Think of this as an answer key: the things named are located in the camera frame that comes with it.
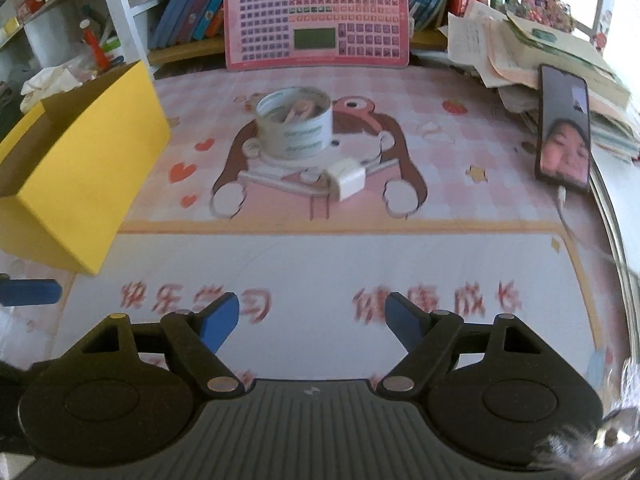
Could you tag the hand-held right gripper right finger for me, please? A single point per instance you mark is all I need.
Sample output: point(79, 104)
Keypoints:
point(404, 320)

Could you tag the pink learning tablet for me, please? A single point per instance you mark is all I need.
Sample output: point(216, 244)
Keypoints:
point(315, 10)

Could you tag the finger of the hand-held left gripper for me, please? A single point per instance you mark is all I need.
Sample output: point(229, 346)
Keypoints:
point(30, 292)

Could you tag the pile of papers and books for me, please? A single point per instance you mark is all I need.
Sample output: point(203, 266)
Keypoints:
point(500, 60)

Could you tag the black smartphone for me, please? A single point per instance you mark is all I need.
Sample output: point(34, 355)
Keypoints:
point(562, 140)

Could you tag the white tape roll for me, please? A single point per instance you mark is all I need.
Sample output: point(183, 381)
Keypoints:
point(295, 135)

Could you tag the white bookshelf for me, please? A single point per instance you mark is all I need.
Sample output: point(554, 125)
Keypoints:
point(120, 15)

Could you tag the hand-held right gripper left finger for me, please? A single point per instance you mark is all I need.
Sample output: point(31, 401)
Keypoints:
point(220, 320)

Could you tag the colourful trinket pile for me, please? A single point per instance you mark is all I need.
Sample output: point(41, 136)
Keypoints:
point(540, 10)

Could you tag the yellow cardboard box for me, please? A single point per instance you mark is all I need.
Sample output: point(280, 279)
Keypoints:
point(85, 160)

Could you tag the white charger adapter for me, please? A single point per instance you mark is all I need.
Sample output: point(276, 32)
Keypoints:
point(346, 180)

